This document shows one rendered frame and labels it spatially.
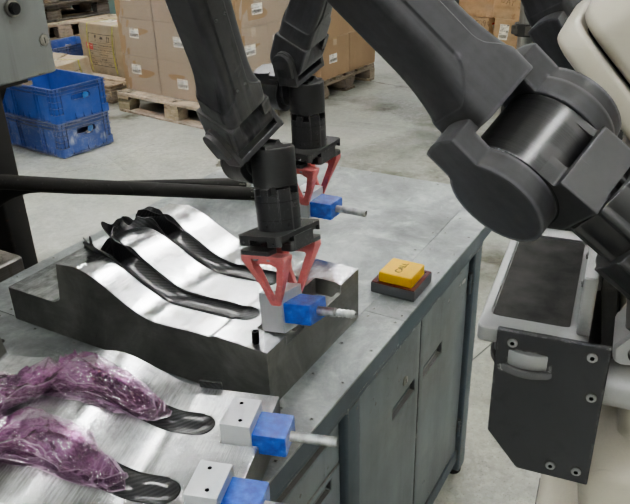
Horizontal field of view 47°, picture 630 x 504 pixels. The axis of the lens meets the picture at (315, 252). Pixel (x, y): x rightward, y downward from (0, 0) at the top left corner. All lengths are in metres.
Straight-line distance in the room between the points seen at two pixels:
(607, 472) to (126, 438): 0.51
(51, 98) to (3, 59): 2.96
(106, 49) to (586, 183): 5.83
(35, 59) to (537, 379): 1.31
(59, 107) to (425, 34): 4.21
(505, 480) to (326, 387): 1.13
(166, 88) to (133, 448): 4.62
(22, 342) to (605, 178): 0.93
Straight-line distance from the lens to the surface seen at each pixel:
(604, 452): 0.82
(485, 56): 0.51
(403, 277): 1.21
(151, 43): 5.38
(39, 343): 1.20
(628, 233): 0.51
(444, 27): 0.50
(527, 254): 0.85
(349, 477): 1.27
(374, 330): 1.13
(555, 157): 0.51
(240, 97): 0.82
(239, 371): 0.97
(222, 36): 0.75
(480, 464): 2.11
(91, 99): 4.77
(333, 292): 1.09
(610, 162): 0.51
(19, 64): 1.69
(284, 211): 0.90
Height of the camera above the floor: 1.41
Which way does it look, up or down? 26 degrees down
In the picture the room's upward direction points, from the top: 2 degrees counter-clockwise
